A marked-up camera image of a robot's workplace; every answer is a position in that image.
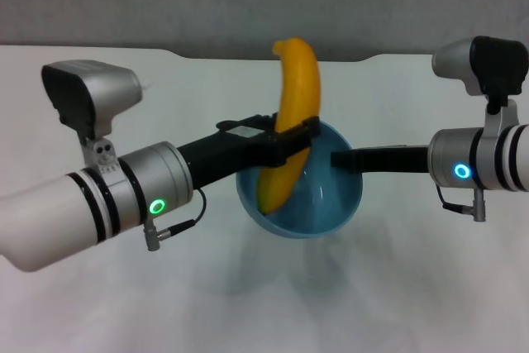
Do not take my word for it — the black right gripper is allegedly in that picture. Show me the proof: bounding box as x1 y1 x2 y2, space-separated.
330 145 431 174

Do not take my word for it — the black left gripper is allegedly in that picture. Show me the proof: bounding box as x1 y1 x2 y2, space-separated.
177 112 322 194

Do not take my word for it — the blue bowl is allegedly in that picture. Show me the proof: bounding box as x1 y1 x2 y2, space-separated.
235 119 365 241

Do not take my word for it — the yellow banana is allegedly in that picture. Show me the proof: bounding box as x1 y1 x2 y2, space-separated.
255 37 322 217

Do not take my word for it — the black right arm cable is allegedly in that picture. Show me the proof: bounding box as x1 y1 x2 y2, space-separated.
436 185 488 224

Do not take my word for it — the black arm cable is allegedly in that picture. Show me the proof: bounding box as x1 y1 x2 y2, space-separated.
142 187 207 251
436 185 488 224

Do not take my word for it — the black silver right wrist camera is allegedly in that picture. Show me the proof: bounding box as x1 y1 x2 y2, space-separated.
431 36 526 139

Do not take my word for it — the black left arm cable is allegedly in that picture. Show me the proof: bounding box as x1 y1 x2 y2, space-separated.
142 187 207 251

